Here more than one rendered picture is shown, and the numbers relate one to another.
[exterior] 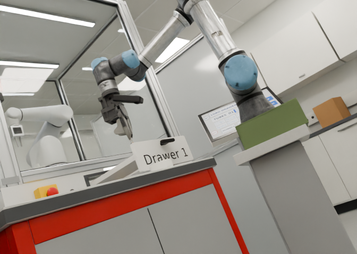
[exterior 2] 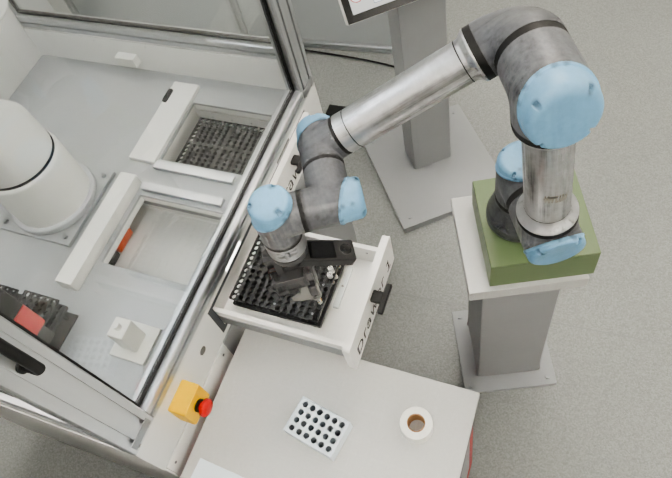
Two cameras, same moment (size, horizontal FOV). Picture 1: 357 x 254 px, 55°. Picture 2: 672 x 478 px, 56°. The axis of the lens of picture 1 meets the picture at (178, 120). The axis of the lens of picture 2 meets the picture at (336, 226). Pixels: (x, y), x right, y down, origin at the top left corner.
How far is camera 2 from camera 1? 167 cm
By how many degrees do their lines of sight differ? 71
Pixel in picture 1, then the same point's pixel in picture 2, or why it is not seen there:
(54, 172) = (177, 354)
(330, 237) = (530, 330)
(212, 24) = (559, 185)
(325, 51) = not seen: outside the picture
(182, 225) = not seen: outside the picture
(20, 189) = (154, 427)
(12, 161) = (130, 412)
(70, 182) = (197, 343)
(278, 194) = (500, 307)
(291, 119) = (575, 269)
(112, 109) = (296, 280)
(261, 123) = (532, 268)
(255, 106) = not seen: hidden behind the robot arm
